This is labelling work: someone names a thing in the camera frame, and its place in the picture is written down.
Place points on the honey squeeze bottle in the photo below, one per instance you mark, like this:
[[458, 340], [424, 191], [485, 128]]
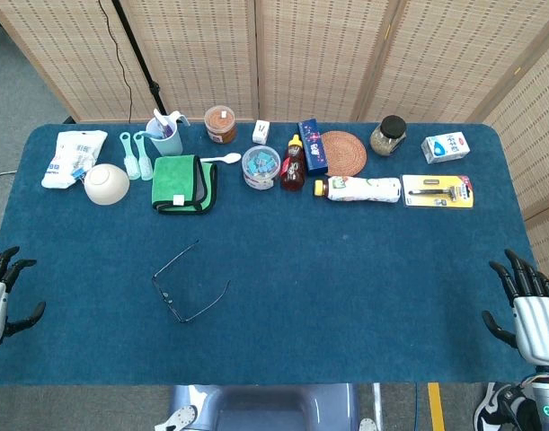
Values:
[[293, 173]]

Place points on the razor in yellow blister pack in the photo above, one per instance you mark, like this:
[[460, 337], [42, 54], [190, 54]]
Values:
[[436, 190]]

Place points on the white purple toothpaste tube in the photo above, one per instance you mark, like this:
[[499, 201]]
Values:
[[161, 119]]

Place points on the white blue milk carton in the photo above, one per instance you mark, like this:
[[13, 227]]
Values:
[[445, 148]]

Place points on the white plastic wipes package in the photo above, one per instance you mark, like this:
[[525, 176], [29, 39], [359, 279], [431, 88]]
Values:
[[72, 150]]

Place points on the green microfiber cloth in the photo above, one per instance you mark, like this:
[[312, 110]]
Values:
[[175, 179]]

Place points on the dark blue carton box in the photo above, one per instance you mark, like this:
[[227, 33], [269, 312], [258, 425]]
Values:
[[313, 148]]

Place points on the clear tub binder clips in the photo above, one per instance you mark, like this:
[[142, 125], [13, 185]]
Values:
[[260, 166]]

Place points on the black white sneaker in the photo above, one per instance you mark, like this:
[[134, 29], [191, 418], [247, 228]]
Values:
[[492, 406]]

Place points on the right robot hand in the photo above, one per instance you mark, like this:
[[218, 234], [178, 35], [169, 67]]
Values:
[[537, 323]]

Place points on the blue table mat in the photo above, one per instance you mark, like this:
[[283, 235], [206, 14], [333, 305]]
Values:
[[301, 269]]

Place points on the metal table leg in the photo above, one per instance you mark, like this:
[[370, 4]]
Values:
[[378, 404]]

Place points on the black wire eyeglasses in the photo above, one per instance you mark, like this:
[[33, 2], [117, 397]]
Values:
[[167, 297]]

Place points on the black stand pole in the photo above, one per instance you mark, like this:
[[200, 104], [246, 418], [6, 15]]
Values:
[[139, 58]]

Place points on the clear jar orange snacks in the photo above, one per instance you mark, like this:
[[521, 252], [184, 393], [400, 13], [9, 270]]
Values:
[[220, 125]]

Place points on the white plastic spoon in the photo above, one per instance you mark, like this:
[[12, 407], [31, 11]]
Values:
[[231, 157]]

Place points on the small white box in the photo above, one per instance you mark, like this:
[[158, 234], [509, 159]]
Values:
[[260, 133]]

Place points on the round woven coaster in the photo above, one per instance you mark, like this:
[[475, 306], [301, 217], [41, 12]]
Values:
[[346, 155]]

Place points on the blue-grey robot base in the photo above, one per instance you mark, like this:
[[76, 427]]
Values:
[[265, 408]]

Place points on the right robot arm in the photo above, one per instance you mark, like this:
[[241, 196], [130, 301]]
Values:
[[546, 397]]

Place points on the glass jar black lid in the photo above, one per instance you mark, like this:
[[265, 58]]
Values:
[[387, 139]]

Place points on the yellow-capped tea bottle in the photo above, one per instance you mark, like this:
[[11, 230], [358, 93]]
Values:
[[364, 188]]

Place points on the cream upturned bowl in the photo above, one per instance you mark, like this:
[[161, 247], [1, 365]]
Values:
[[105, 184]]

